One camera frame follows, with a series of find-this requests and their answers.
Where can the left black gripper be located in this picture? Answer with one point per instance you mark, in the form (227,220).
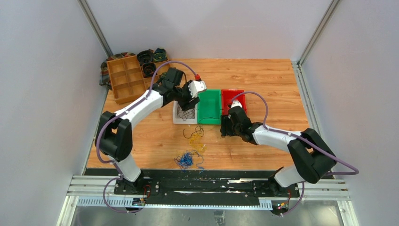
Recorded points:
(187,104)

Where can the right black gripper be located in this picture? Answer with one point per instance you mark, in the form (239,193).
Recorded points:
(226,121)

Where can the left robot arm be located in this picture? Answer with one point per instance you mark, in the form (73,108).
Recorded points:
(114,137)

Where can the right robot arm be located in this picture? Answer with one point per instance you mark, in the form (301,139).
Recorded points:
(312,158)

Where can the green plastic bin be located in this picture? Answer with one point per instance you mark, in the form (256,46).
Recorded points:
(210,107)

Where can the rolled dark tie middle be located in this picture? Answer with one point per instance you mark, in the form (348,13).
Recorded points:
(148,69)

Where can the rolled dark tie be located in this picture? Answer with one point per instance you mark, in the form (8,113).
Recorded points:
(148,69)
(145,57)

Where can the red plastic bin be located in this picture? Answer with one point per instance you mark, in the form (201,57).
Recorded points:
(227,95)

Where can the rolled green tie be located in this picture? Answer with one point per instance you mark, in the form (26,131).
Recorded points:
(160,55)

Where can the white plastic bin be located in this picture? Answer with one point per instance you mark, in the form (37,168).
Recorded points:
(189,117)

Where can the rolled dark tie back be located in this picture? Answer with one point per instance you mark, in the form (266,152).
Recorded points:
(145,57)

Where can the wooden compartment tray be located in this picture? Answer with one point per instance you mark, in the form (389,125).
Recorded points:
(127,79)

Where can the plaid cloth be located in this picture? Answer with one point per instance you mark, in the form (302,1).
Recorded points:
(104,79)

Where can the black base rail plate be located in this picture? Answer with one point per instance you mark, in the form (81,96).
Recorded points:
(198,189)

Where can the aluminium frame rail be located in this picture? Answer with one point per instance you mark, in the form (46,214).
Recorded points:
(325,203)

